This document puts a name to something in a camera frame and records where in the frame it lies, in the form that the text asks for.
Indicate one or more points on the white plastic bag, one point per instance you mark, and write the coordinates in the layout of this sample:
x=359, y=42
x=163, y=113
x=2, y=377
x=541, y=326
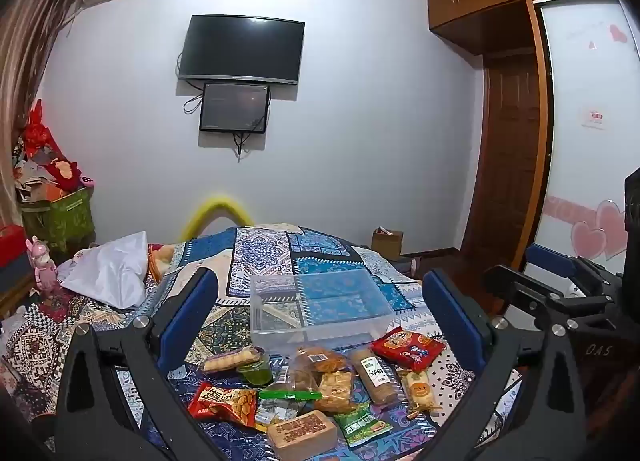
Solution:
x=110, y=271

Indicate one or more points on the green gift box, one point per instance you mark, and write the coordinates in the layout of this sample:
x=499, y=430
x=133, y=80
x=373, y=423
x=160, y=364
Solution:
x=50, y=161

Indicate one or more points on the pink toy figure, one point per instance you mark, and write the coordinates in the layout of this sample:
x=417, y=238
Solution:
x=42, y=266

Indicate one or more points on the green pea packet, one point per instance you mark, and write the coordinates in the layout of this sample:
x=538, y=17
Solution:
x=362, y=425

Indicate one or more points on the small black wall monitor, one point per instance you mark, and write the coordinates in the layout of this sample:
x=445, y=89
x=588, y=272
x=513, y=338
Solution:
x=234, y=107

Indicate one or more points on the black wall television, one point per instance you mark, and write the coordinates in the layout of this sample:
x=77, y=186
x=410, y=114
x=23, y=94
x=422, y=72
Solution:
x=242, y=48

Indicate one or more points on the clear biscuit packet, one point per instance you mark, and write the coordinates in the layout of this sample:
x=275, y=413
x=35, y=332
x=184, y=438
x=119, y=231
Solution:
x=230, y=361

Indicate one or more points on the green stick packet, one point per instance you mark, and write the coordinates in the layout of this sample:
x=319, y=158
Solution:
x=290, y=395

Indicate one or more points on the orange fried noodle packet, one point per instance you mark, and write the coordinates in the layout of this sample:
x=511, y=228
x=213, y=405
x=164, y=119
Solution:
x=325, y=361

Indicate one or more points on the brown wooden door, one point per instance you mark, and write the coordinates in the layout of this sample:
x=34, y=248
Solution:
x=505, y=151

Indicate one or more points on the brown block packet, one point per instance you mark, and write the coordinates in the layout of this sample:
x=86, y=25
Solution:
x=302, y=433

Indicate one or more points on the red cartoon snack packet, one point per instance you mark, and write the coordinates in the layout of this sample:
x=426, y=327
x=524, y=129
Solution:
x=407, y=347

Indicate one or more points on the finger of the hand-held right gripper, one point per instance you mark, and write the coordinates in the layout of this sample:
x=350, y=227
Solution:
x=530, y=296
x=550, y=261

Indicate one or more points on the green jelly cup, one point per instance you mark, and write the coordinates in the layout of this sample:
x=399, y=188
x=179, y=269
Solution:
x=255, y=373

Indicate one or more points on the red flat box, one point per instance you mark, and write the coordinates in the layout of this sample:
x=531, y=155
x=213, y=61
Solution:
x=12, y=251

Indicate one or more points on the yellow rice crisp packet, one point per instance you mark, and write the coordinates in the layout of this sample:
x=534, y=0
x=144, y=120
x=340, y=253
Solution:
x=336, y=391

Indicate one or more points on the green patterned box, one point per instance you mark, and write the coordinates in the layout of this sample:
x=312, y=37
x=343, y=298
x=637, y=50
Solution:
x=65, y=218

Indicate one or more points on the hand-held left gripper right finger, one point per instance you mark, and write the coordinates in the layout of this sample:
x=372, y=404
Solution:
x=452, y=316

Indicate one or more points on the cardboard box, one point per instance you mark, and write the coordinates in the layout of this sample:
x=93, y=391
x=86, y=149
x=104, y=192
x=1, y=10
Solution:
x=387, y=243

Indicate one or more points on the white sliding wardrobe door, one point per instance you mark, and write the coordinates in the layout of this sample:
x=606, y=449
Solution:
x=590, y=81

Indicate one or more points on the striped brown curtain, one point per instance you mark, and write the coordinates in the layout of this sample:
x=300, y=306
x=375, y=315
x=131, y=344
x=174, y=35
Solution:
x=30, y=41

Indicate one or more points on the small silver snack packet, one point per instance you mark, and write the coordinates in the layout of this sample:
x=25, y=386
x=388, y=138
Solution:
x=272, y=413

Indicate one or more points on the brown roll packet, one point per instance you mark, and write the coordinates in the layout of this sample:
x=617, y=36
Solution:
x=375, y=376

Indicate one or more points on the clear bag of brown cookies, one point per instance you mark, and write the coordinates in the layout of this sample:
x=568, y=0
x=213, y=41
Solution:
x=300, y=378

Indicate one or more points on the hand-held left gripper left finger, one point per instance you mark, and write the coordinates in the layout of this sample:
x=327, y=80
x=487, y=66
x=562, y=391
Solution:
x=192, y=311

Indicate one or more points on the red peanut packet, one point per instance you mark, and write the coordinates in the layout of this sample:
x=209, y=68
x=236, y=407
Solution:
x=220, y=403

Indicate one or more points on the yellow white cake packet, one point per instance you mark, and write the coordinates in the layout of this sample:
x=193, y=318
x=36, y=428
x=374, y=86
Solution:
x=419, y=388

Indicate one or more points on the yellow curved tube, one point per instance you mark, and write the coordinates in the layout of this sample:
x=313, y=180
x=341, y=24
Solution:
x=215, y=206

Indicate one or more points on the clear plastic container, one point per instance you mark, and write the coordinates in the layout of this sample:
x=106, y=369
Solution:
x=280, y=336

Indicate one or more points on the pink heart sticker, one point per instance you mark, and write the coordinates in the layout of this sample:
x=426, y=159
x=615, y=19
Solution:
x=590, y=236

